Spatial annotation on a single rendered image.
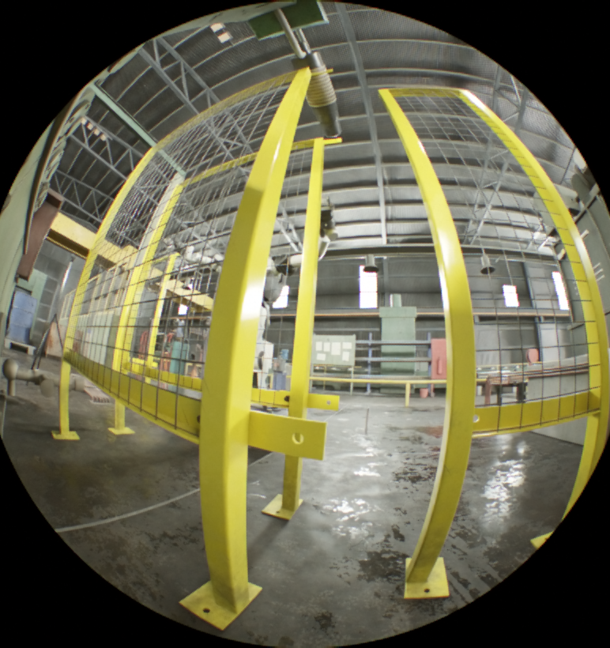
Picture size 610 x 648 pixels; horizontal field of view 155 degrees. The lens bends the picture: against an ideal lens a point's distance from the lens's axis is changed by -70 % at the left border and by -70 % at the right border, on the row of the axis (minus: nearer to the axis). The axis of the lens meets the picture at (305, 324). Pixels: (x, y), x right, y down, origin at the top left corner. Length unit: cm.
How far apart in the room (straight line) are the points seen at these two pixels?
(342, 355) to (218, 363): 735
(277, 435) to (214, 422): 8
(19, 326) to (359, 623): 538
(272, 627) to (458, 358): 62
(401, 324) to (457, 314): 970
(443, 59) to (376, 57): 272
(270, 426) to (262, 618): 43
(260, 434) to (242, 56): 1118
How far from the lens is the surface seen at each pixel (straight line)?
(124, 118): 528
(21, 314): 530
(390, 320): 1016
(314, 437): 28
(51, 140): 71
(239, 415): 29
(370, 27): 1071
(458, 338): 44
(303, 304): 77
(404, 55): 1120
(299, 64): 153
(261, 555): 69
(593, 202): 280
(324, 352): 774
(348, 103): 1147
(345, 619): 57
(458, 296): 47
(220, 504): 33
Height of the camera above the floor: 49
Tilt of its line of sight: 14 degrees up
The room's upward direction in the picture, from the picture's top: 5 degrees clockwise
